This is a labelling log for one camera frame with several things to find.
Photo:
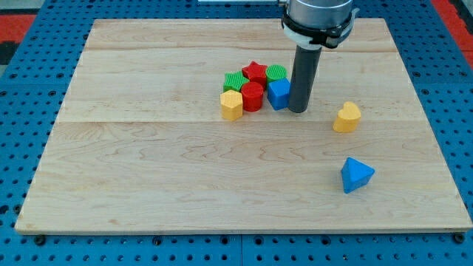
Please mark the yellow heart block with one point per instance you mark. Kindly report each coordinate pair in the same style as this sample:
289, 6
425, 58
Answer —
348, 118

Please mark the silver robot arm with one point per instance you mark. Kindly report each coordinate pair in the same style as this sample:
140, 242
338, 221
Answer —
313, 24

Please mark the yellow hexagon block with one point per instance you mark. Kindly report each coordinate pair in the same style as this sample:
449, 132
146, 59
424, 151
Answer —
231, 105

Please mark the red cylinder block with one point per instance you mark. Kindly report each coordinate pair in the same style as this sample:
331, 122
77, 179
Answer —
252, 95

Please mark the green star block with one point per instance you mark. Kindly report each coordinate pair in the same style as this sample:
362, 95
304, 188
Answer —
234, 81

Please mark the blue cube block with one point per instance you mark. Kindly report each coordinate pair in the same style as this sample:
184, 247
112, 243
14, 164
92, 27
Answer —
278, 93

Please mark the red star block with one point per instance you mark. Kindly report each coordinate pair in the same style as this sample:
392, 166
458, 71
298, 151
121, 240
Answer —
255, 72

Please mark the green cylinder block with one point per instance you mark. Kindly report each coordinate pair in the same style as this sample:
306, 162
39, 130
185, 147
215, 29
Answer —
275, 72

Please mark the wooden board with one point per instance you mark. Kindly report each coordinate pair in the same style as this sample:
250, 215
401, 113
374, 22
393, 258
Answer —
139, 146

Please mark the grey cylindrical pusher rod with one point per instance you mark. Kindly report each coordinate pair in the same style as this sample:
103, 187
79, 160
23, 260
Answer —
303, 75

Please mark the blue triangle block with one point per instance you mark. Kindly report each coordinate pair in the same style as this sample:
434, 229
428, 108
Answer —
355, 174

